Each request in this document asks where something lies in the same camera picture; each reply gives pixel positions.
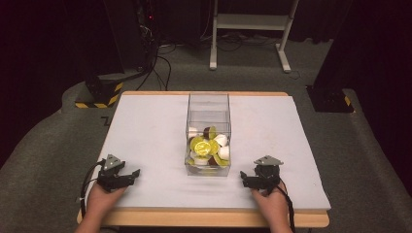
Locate clear plastic box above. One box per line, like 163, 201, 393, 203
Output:
184, 91, 232, 178

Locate person's left hand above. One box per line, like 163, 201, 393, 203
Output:
86, 183, 128, 217

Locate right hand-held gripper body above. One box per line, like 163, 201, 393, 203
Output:
253, 154, 285, 192

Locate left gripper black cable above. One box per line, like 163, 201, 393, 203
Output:
79, 158, 107, 219

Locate black computer tower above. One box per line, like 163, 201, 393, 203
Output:
102, 0, 158, 73

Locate person's right hand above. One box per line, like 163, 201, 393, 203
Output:
251, 184, 290, 225

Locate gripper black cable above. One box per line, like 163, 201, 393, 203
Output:
278, 178, 297, 233
79, 158, 107, 219

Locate black floor cables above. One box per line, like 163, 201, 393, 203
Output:
135, 32, 292, 92

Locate white metal stand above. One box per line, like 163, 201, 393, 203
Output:
209, 0, 300, 74

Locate wooden table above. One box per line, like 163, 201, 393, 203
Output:
76, 90, 331, 229

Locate pile of green-lidded capsules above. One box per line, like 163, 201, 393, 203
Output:
188, 125, 231, 168

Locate black yellow-striped stand base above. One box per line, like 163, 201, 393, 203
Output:
74, 72, 125, 110

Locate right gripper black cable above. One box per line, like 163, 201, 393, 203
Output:
278, 178, 297, 233

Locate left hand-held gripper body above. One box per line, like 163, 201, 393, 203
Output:
96, 153, 128, 192

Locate white foam mat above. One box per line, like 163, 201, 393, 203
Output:
85, 94, 332, 212

